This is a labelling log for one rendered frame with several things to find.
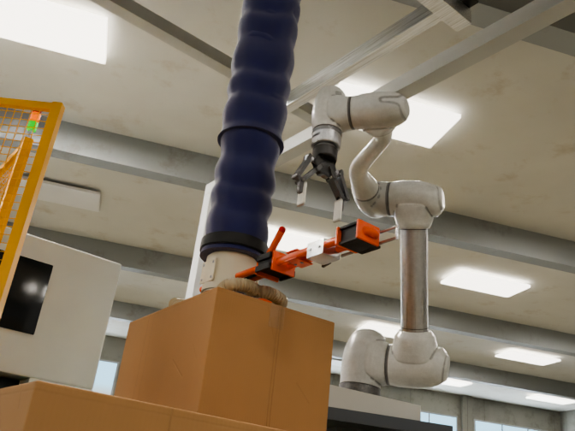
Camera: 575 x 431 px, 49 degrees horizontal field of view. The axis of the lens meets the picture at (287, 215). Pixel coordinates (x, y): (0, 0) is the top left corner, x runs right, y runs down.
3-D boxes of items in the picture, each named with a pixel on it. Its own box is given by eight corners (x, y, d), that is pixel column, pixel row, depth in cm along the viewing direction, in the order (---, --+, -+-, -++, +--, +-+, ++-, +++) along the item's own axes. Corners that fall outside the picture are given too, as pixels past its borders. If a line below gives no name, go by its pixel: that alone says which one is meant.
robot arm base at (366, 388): (369, 411, 246) (370, 397, 249) (390, 404, 227) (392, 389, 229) (324, 401, 244) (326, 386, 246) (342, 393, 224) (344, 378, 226)
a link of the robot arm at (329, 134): (305, 132, 191) (304, 149, 188) (325, 121, 184) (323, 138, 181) (328, 144, 196) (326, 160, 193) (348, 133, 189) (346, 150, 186)
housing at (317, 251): (305, 258, 168) (306, 243, 170) (323, 266, 172) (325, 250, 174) (322, 252, 163) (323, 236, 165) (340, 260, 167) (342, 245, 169)
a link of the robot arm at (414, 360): (394, 380, 244) (452, 386, 235) (384, 391, 229) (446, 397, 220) (393, 181, 244) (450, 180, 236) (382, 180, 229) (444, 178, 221)
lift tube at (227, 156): (186, 256, 209) (232, 16, 252) (240, 275, 220) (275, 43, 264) (223, 241, 192) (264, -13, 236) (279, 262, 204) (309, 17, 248)
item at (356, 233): (334, 245, 158) (335, 227, 161) (355, 253, 162) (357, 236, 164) (358, 236, 152) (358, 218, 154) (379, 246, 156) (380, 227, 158)
